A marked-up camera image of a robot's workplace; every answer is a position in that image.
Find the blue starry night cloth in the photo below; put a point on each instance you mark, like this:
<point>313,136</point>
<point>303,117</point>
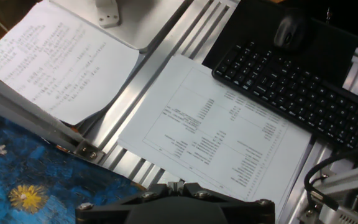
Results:
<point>57,174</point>

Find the silver depth camera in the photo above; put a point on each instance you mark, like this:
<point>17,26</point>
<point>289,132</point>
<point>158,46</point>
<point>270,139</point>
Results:
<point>353,217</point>

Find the printed text paper sheet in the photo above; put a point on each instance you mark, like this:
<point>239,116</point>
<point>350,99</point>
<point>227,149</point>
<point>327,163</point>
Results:
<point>57,62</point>

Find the white plastic bracket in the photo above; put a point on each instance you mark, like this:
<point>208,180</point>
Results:
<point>107,15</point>

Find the grey flat board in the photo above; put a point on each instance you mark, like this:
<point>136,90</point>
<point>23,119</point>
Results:
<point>141,21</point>

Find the black keyboard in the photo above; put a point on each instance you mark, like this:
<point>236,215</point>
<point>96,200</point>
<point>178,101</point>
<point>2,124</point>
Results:
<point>291,93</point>

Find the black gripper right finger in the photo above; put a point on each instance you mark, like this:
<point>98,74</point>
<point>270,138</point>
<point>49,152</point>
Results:
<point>250,213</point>

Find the printed table paper sheet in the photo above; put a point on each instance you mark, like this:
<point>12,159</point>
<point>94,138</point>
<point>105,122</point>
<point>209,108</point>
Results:
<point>213,130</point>

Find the aluminium frame beam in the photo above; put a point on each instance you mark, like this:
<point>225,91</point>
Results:
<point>26,115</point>

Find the black computer mouse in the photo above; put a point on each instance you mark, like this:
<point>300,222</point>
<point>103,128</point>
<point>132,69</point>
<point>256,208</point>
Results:
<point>291,32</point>

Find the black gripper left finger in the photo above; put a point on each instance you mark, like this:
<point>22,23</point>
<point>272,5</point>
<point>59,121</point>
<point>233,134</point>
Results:
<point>104,211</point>

